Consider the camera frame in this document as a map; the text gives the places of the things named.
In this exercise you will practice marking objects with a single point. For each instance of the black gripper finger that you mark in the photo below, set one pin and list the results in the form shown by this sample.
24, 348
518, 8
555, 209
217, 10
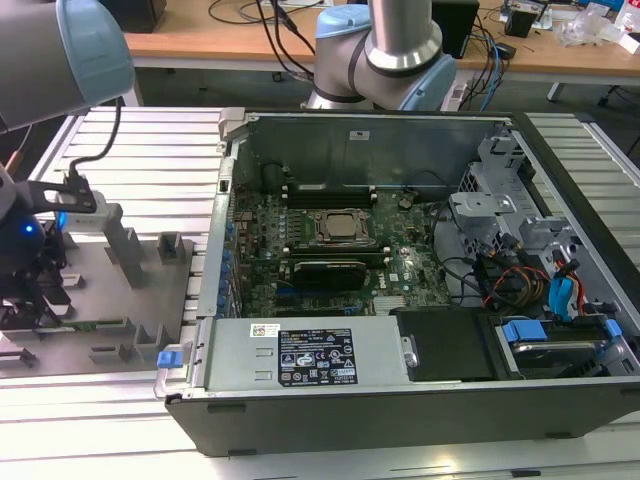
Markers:
52, 305
17, 315

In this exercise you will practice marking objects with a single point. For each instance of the green RAM stick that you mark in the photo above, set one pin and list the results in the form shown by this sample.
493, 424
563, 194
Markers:
85, 326

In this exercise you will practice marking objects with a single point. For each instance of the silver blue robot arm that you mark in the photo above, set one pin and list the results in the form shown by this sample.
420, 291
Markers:
45, 60

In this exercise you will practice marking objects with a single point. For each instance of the RAM slot with white latches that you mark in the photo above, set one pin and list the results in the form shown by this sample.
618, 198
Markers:
340, 249
340, 258
345, 198
345, 188

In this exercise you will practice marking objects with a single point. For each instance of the grey parts rack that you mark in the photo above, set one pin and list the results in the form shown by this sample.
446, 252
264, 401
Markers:
100, 300

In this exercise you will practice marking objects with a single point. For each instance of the blue case latch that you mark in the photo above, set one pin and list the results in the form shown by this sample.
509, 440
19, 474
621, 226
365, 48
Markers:
169, 360

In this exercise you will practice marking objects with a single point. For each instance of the grey power supply unit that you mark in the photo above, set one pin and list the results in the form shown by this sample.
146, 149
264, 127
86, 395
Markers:
235, 360

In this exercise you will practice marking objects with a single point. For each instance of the dark monitor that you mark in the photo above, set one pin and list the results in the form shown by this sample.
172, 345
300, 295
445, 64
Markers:
140, 15

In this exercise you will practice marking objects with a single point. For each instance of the CPU socket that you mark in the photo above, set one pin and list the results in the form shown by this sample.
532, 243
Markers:
311, 240

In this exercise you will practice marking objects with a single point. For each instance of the wooden desk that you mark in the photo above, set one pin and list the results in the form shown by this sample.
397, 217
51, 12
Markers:
210, 40

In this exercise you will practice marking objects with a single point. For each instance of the black graphics card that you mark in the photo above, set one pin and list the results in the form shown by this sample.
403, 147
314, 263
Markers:
327, 275

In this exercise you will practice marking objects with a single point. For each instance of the silver CPU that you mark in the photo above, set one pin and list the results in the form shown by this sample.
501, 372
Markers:
342, 226

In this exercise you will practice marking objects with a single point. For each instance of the silver finned heat sink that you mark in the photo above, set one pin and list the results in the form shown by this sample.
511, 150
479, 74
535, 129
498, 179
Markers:
389, 305

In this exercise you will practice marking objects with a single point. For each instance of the white case sticker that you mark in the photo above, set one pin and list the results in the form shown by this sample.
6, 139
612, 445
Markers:
359, 135

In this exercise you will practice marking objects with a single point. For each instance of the green motherboard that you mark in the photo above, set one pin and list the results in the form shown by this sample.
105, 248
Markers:
400, 235

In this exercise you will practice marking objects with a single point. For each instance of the grey and black PC case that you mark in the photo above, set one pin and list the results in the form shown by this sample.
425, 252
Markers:
400, 420

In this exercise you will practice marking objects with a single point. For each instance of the round coin battery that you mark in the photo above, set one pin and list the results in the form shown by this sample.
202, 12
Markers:
406, 203

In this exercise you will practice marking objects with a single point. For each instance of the black plastic shroud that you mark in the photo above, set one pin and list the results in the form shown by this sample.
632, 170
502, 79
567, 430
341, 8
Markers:
450, 350

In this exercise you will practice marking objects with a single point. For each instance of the metal drive cage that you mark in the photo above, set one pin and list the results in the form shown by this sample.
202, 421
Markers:
480, 205

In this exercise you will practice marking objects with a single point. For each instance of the white power strip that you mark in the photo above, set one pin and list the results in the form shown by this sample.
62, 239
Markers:
457, 95

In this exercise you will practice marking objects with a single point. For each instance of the blue disk carrier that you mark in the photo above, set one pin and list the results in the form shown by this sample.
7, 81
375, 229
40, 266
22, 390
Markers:
522, 332

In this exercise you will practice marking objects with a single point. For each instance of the tall black box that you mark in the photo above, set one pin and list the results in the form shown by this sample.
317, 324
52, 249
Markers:
455, 30

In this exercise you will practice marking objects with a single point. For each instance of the silver hard disk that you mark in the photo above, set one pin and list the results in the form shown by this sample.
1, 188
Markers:
555, 352

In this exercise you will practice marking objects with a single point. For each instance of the small black box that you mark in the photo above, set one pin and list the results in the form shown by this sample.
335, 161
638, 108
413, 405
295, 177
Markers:
522, 25

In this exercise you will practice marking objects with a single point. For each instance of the clear plastic bags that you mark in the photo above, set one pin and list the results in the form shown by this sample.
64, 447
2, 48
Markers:
585, 25

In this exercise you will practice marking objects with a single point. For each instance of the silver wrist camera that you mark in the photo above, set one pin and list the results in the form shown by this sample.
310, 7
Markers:
85, 221

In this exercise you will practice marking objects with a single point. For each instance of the black camera bracket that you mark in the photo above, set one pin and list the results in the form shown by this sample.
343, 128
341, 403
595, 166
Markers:
85, 204

